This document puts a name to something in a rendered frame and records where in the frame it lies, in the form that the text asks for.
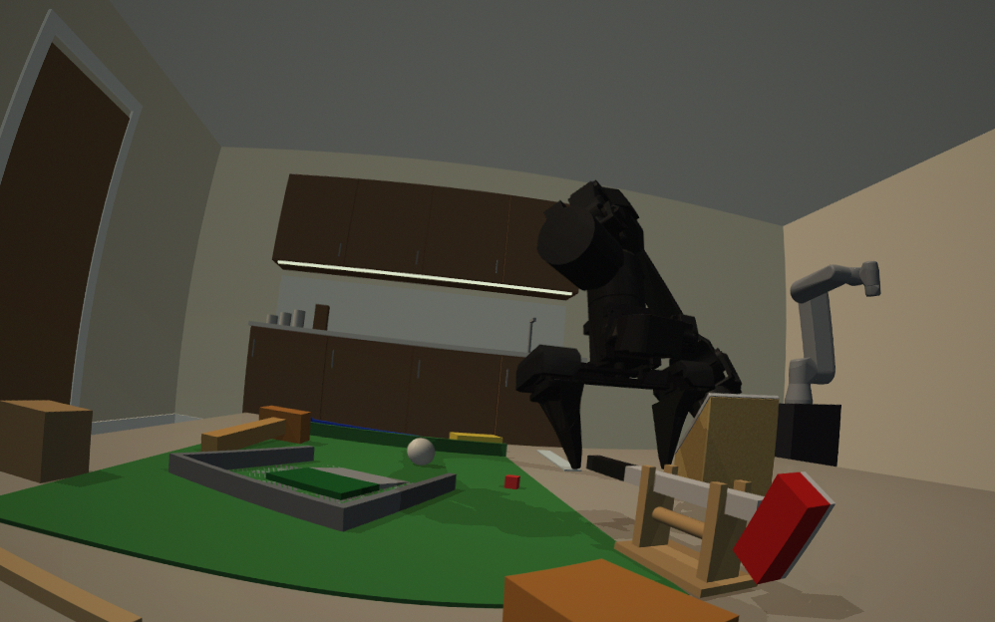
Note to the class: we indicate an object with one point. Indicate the green mat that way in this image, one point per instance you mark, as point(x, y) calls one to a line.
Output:
point(452, 551)

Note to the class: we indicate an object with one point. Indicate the white golf ball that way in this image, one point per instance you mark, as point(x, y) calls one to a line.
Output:
point(421, 451)

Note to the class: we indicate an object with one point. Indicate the red putter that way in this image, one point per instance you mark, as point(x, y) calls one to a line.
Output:
point(782, 525)

